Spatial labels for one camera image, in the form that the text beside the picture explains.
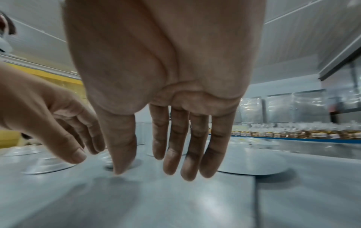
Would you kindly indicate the round metal lid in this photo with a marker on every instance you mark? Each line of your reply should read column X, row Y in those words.
column 48, row 165
column 19, row 151

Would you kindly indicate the person's left hand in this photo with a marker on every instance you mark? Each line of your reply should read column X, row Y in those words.
column 31, row 104

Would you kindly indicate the metal machine frame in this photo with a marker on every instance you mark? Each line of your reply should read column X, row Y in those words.
column 341, row 73

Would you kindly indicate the row of clear snack packets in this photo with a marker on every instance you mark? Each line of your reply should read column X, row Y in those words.
column 304, row 132

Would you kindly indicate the stack of clear plastic bags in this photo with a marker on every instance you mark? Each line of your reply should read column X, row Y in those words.
column 282, row 106

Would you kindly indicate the large round metal disc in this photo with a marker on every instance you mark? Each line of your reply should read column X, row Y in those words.
column 253, row 162

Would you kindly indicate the person's right hand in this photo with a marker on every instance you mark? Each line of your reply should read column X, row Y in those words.
column 158, row 66

